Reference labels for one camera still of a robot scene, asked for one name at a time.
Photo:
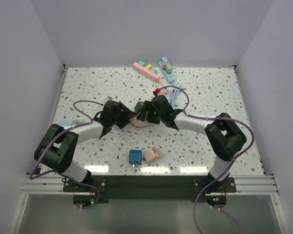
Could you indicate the orange cube plug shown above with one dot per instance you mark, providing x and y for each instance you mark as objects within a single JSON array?
[{"x": 164, "y": 64}]

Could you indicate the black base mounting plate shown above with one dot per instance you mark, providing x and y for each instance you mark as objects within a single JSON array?
[{"x": 136, "y": 187}]

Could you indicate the pink patterned cube plug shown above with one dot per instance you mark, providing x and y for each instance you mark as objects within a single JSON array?
[{"x": 152, "y": 154}]

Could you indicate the blue round socket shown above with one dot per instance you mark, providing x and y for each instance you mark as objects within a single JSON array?
[{"x": 64, "y": 123}]

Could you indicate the teal cube plug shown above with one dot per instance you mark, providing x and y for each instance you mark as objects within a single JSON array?
[{"x": 142, "y": 63}]

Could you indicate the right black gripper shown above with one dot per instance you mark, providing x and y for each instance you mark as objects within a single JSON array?
[{"x": 148, "y": 106}]

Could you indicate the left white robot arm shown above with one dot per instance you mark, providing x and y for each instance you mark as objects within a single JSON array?
[{"x": 57, "y": 147}]

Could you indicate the pink power strip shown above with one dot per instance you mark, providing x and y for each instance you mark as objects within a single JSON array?
[{"x": 146, "y": 72}]

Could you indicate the dark green cube plug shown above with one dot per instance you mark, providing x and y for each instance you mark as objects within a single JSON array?
[{"x": 138, "y": 107}]

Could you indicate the blue power strip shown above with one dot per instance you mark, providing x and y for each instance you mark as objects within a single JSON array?
[{"x": 170, "y": 78}]

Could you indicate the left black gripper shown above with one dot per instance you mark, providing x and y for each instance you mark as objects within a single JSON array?
[{"x": 126, "y": 114}]

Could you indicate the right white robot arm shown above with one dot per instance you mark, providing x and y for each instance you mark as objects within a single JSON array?
[{"x": 225, "y": 137}]

